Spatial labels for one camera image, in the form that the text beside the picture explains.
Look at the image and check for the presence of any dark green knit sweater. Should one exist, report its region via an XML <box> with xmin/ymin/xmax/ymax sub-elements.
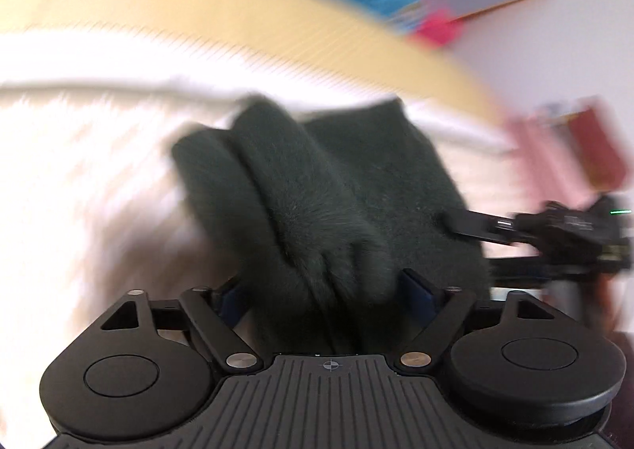
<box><xmin>171</xmin><ymin>96</ymin><xmax>491</xmax><ymax>355</ymax></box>

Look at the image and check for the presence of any beige patterned bed quilt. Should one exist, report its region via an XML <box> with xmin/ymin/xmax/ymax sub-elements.
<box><xmin>1</xmin><ymin>0</ymin><xmax>522</xmax><ymax>448</ymax></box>

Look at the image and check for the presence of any pink storage box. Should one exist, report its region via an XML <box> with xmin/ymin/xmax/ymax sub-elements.
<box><xmin>507</xmin><ymin>96</ymin><xmax>633</xmax><ymax>208</ymax></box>

